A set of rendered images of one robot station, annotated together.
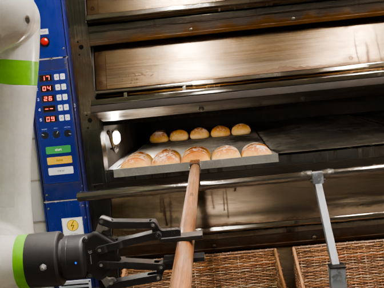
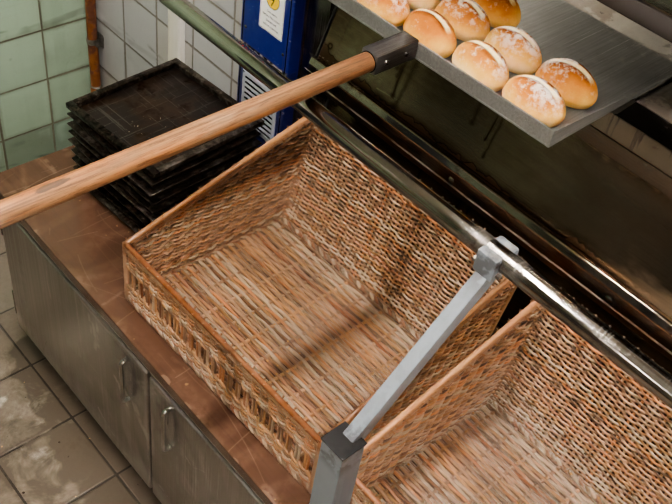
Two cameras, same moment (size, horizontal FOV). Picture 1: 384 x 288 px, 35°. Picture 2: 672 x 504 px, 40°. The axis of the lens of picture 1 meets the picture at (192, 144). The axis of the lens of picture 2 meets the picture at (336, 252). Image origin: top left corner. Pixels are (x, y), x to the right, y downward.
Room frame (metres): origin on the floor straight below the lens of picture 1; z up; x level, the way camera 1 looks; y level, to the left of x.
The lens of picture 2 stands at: (1.03, -0.72, 1.92)
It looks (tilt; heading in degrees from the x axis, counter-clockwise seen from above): 44 degrees down; 38
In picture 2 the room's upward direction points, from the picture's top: 10 degrees clockwise
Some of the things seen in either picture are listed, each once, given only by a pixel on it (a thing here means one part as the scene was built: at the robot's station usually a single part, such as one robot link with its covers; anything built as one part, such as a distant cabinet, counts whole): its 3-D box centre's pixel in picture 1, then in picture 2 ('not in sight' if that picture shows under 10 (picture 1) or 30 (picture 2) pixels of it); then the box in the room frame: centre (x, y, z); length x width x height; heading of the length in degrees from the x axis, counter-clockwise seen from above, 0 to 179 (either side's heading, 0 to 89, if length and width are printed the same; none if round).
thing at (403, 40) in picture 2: (195, 166); (389, 52); (1.98, 0.00, 1.20); 0.09 x 0.04 x 0.03; 178
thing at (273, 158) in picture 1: (196, 158); (485, 14); (2.20, -0.01, 1.19); 0.55 x 0.36 x 0.03; 88
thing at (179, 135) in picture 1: (179, 135); not in sight; (3.12, 0.06, 1.21); 0.10 x 0.07 x 0.05; 90
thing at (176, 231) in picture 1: (165, 227); not in sight; (1.02, 0.06, 1.23); 0.05 x 0.01 x 0.03; 88
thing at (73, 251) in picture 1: (91, 255); not in sight; (1.02, 0.19, 1.20); 0.09 x 0.07 x 0.08; 88
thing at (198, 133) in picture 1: (199, 132); not in sight; (3.11, -0.04, 1.21); 0.10 x 0.07 x 0.05; 88
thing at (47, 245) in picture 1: (49, 258); not in sight; (1.03, 0.26, 1.20); 0.12 x 0.06 x 0.09; 178
